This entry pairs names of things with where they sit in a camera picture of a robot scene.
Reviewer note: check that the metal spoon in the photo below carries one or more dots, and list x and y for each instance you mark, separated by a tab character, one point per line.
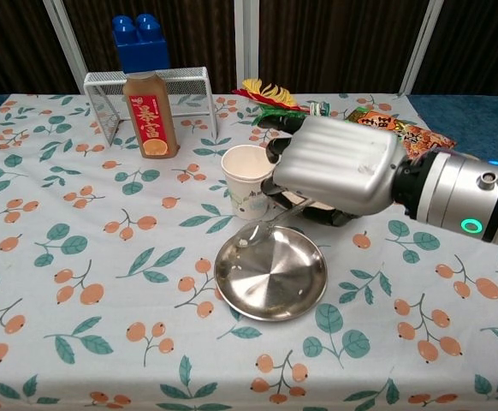
253	237

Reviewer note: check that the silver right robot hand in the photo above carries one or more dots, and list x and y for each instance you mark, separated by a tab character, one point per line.
339	167

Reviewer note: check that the brown drink bottle red label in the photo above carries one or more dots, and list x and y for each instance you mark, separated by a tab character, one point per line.
150	120

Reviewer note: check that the blue building block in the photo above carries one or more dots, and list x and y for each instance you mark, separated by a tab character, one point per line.
144	47

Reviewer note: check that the floral patterned tablecloth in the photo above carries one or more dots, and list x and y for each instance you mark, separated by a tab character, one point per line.
103	257

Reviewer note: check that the dark partition panel white frame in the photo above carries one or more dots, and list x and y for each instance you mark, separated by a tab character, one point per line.
317	38
197	38
9	47
480	43

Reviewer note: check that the colourful feather shuttlecock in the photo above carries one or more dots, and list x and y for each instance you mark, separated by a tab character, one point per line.
274	98

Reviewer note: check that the metal bowl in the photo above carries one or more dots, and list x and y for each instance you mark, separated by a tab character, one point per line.
317	205

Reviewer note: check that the green orange snack bag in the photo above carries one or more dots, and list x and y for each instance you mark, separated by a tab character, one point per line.
422	137

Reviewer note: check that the white paper cup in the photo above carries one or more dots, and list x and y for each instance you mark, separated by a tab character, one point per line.
242	188

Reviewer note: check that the round metal plate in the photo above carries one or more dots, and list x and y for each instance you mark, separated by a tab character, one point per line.
274	282

